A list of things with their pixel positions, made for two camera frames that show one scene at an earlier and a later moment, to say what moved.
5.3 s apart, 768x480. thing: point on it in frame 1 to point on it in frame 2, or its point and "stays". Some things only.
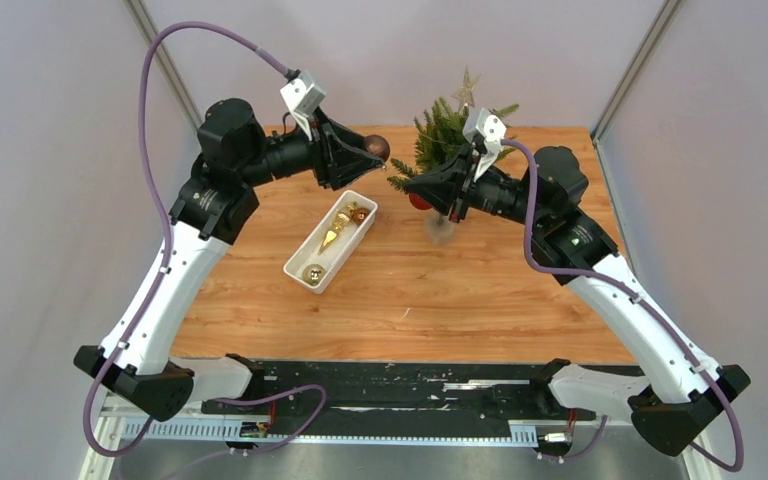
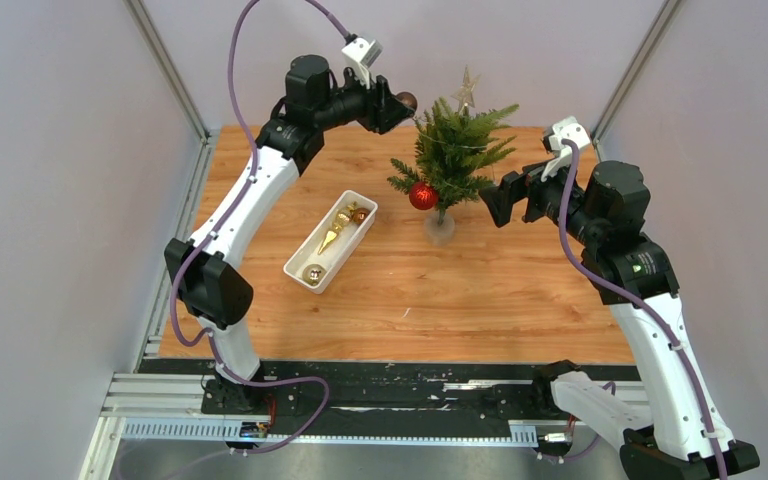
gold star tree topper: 465,93 stays
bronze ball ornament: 359,215 stays
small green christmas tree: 441,134 stays
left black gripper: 338,155 to 383,112
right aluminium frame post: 624,85 stays
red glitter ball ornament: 418,202 stays
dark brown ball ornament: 377,145 to 407,98
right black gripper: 442,186 to 512,187
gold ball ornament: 313,274 stays
